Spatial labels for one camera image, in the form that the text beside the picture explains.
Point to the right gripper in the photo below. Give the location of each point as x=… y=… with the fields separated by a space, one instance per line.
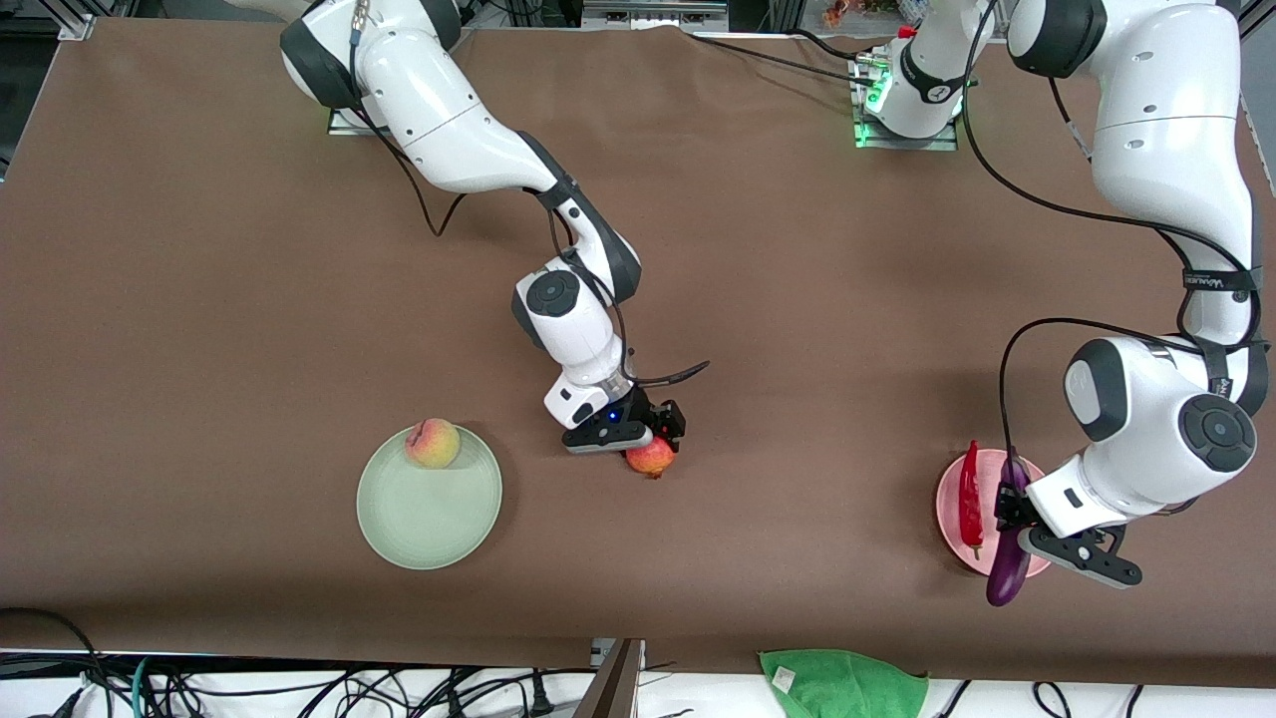
x=641 y=408

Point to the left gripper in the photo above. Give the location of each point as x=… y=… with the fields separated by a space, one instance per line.
x=1009 y=510

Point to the red pomegranate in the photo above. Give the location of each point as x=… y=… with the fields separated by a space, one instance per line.
x=650 y=459

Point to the red chili pepper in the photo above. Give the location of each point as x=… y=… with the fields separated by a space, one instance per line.
x=969 y=499

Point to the purple eggplant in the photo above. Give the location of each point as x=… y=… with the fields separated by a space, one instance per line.
x=1007 y=578

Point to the yellow pink peach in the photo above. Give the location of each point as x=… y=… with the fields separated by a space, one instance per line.
x=432 y=444

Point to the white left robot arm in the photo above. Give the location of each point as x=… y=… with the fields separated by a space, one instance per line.
x=1166 y=130

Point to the pink plate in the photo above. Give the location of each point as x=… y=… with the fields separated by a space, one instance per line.
x=945 y=514

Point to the green cloth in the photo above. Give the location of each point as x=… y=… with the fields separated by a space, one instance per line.
x=842 y=688

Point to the light green plate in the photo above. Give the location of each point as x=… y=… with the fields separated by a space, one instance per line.
x=429 y=519

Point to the black power plug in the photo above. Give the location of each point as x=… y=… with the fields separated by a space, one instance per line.
x=539 y=698

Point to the silver metal box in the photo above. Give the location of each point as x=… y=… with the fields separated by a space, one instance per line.
x=653 y=15

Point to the brown table cover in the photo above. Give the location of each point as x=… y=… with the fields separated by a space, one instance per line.
x=199 y=299

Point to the aluminium post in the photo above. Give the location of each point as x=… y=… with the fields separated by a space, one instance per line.
x=610 y=688

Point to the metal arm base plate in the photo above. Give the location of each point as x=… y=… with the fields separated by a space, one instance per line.
x=349 y=125
x=907 y=145

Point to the aluminium frame profile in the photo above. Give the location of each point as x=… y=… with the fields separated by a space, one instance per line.
x=75 y=28

